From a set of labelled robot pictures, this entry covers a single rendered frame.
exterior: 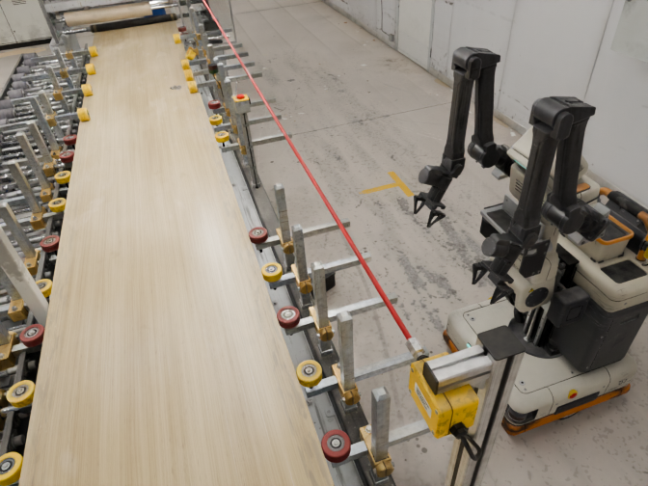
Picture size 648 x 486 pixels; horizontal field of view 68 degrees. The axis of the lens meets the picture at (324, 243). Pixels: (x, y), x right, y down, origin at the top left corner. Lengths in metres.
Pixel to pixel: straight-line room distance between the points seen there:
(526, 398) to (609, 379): 0.42
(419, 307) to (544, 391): 0.92
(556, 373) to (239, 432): 1.50
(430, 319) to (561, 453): 0.93
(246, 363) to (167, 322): 0.36
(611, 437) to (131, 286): 2.20
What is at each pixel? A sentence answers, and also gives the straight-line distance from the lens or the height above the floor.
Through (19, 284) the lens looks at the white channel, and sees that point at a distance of 1.98.
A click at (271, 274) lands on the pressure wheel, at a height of 0.91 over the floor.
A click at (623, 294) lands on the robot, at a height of 0.80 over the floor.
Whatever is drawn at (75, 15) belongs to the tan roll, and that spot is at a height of 1.08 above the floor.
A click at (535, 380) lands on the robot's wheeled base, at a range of 2.39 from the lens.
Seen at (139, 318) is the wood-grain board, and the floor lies 0.90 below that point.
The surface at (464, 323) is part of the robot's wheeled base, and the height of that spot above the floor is 0.28.
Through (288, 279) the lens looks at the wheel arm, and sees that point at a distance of 1.90.
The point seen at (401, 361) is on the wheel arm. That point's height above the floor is 0.82.
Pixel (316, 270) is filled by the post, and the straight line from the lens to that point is 1.51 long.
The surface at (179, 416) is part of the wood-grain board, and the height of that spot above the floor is 0.90.
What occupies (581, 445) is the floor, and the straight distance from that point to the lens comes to 2.62.
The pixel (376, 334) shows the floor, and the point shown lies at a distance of 2.79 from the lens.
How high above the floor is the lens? 2.15
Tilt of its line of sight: 39 degrees down
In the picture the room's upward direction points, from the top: 5 degrees counter-clockwise
